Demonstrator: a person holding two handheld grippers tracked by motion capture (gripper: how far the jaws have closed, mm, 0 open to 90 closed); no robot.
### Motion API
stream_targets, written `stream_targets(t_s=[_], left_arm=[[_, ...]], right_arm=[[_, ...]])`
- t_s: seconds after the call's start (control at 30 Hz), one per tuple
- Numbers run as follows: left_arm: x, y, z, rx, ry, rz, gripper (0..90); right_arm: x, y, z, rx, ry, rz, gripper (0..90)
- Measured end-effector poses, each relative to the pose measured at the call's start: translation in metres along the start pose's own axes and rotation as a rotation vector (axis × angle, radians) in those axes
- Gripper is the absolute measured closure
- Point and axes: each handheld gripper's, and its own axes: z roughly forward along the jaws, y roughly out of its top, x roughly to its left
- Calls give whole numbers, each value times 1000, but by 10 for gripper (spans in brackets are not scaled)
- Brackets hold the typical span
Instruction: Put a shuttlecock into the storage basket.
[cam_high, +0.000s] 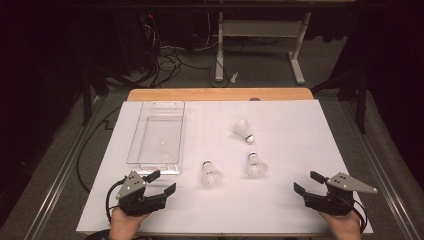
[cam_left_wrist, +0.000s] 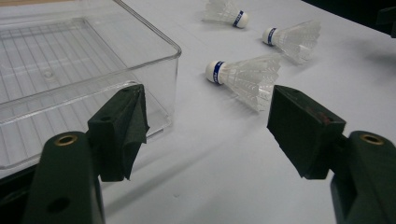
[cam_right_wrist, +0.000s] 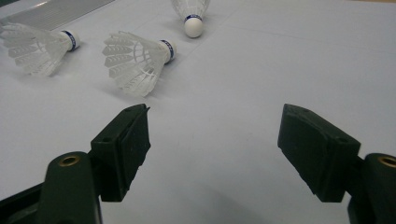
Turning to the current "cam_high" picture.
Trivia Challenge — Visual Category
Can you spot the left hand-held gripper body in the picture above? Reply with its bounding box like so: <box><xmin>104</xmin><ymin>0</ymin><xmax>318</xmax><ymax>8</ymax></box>
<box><xmin>116</xmin><ymin>170</ymin><xmax>168</xmax><ymax>217</ymax></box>

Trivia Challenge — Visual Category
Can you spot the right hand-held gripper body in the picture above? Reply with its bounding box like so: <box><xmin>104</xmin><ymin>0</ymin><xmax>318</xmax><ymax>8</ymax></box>
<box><xmin>303</xmin><ymin>172</ymin><xmax>379</xmax><ymax>216</ymax></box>

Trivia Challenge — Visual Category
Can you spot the clear plastic tray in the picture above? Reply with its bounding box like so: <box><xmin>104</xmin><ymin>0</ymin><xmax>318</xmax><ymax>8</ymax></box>
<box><xmin>126</xmin><ymin>100</ymin><xmax>186</xmax><ymax>176</ymax></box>

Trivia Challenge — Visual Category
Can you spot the white feather shuttlecock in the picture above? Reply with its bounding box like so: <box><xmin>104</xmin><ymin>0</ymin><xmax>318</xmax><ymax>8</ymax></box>
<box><xmin>200</xmin><ymin>159</ymin><xmax>223</xmax><ymax>187</ymax></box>
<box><xmin>232</xmin><ymin>119</ymin><xmax>255</xmax><ymax>144</ymax></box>
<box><xmin>246</xmin><ymin>151</ymin><xmax>268</xmax><ymax>178</ymax></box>

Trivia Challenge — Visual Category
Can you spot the person's left hand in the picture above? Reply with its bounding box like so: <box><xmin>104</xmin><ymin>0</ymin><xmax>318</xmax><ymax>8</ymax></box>
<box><xmin>109</xmin><ymin>206</ymin><xmax>150</xmax><ymax>240</ymax></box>

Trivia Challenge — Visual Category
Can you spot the person's right hand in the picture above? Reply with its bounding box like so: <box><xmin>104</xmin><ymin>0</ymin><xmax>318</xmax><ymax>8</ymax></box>
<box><xmin>318</xmin><ymin>209</ymin><xmax>363</xmax><ymax>240</ymax></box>

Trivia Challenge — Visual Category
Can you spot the white table cover board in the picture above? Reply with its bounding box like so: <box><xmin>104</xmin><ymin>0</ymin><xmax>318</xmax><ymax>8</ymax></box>
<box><xmin>76</xmin><ymin>99</ymin><xmax>374</xmax><ymax>235</ymax></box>

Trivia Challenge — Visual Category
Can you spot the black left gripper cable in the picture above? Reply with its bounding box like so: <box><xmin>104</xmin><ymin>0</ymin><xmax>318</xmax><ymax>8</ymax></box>
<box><xmin>105</xmin><ymin>178</ymin><xmax>128</xmax><ymax>223</ymax></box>

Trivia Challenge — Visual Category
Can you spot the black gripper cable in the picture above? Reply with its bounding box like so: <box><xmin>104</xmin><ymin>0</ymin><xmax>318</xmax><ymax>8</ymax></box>
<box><xmin>105</xmin><ymin>178</ymin><xmax>128</xmax><ymax>223</ymax></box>
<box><xmin>346</xmin><ymin>196</ymin><xmax>368</xmax><ymax>234</ymax></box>

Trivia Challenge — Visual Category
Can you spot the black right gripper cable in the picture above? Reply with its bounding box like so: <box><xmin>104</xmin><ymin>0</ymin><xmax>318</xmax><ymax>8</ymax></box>
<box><xmin>346</xmin><ymin>196</ymin><xmax>368</xmax><ymax>234</ymax></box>

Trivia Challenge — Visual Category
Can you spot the metal floor rail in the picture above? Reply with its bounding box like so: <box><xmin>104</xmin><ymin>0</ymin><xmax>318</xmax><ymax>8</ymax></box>
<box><xmin>24</xmin><ymin>96</ymin><xmax>104</xmax><ymax>240</ymax></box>
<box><xmin>339</xmin><ymin>99</ymin><xmax>424</xmax><ymax>240</ymax></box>

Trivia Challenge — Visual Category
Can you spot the black floor cable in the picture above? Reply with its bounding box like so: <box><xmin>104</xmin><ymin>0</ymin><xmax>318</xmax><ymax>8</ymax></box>
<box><xmin>76</xmin><ymin>105</ymin><xmax>123</xmax><ymax>194</ymax></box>

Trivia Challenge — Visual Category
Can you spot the tangle of floor cables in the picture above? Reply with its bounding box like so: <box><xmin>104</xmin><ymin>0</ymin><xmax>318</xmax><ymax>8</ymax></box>
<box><xmin>133</xmin><ymin>13</ymin><xmax>231</xmax><ymax>89</ymax></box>

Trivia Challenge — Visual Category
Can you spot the white metal stand frame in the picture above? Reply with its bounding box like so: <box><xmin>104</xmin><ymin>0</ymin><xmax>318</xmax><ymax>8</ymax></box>
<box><xmin>214</xmin><ymin>11</ymin><xmax>312</xmax><ymax>85</ymax></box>

